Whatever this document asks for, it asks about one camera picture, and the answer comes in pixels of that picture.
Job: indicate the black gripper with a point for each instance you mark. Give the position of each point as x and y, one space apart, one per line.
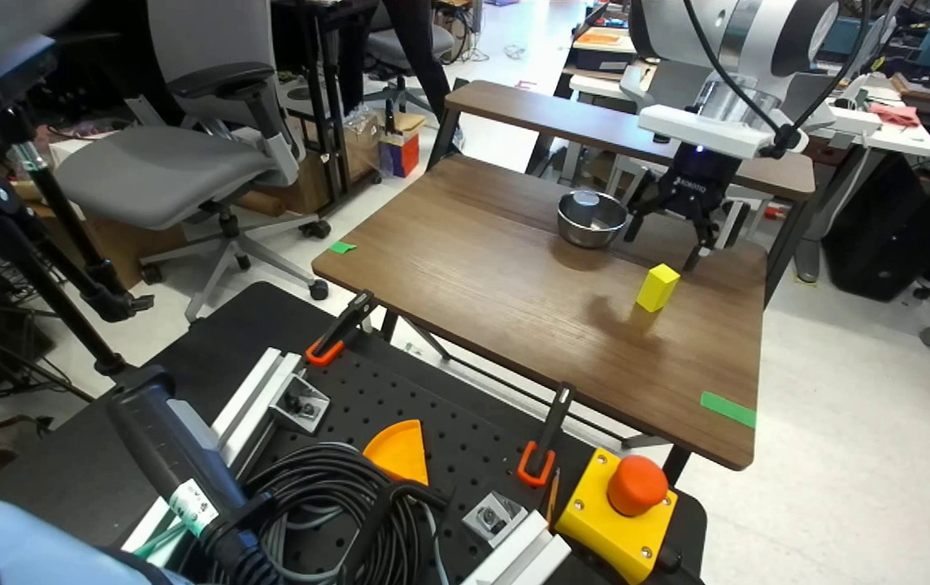
698 183

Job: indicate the yellow wooden block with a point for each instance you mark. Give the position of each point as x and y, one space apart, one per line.
659 286

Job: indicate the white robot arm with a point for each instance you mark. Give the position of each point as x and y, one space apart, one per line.
779 35

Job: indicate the metal bowl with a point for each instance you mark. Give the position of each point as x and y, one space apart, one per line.
592 222

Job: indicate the wooden side bench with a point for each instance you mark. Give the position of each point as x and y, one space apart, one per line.
550 109

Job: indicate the green tape strip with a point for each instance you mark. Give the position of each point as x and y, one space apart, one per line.
725 409
342 247

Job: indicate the black bin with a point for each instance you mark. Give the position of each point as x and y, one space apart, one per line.
877 228

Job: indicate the white cluttered desk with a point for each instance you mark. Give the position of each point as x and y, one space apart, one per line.
877 130

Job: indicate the orange black bar clamp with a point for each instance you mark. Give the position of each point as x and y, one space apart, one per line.
325 348
534 466

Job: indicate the cardboard box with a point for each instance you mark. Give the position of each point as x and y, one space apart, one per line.
402 152

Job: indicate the black perforated board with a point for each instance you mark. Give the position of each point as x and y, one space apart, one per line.
454 425

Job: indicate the yellow emergency stop box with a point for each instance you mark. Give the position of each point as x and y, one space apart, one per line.
607 530

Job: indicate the black office chair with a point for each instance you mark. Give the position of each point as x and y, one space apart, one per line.
418 49

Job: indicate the small marker tag plate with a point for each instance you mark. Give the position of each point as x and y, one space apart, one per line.
492 517
296 404

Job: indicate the orange wedge piece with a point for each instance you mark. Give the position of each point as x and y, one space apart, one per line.
402 452

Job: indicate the gray office chair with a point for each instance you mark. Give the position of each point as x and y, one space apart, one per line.
152 168

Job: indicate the black tripod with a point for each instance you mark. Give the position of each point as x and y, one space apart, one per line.
12 247

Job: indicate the light blue plastic object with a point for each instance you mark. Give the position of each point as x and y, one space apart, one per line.
12 554

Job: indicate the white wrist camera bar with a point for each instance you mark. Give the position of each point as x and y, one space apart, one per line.
704 130

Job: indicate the aluminium extrusion rail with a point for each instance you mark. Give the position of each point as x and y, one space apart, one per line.
530 554
259 395

